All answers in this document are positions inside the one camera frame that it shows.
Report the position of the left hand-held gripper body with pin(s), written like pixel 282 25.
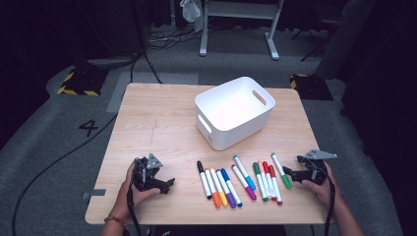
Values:
pixel 147 178

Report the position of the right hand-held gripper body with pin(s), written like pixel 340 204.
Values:
pixel 314 172

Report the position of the light green marker pen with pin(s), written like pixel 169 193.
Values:
pixel 286 181

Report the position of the dark red marker pen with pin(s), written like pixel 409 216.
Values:
pixel 272 171

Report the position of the peach marker pen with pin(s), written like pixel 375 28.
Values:
pixel 264 178

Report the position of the dark green marker pen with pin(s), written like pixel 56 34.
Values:
pixel 256 168

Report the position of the magenta marker pen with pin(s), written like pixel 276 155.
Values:
pixel 250 193

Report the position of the yellow marker pen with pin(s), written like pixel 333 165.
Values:
pixel 223 198

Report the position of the dark blue marker pen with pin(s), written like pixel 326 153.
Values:
pixel 226 175

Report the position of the purple marker pen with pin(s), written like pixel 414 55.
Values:
pixel 231 200

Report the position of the white plastic storage box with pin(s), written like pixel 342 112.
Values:
pixel 229 111

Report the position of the person's right hand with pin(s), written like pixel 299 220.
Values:
pixel 327 191

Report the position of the person's left hand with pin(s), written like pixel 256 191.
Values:
pixel 128 196

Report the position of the black marker pen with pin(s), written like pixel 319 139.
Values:
pixel 205 182

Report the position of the grey tape piece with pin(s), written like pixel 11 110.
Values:
pixel 96 192

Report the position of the person's dark clothing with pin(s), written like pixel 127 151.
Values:
pixel 213 231

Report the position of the black tripod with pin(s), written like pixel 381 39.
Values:
pixel 308 56

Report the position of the grey stand base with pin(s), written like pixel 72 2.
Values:
pixel 111 62

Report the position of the grey curtain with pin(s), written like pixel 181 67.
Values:
pixel 344 39

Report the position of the white plastic bag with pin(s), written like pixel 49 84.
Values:
pixel 190 11

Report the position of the black yellow striped base plate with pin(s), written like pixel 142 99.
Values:
pixel 82 82
pixel 311 88

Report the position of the white desk frame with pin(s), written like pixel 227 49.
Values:
pixel 242 10

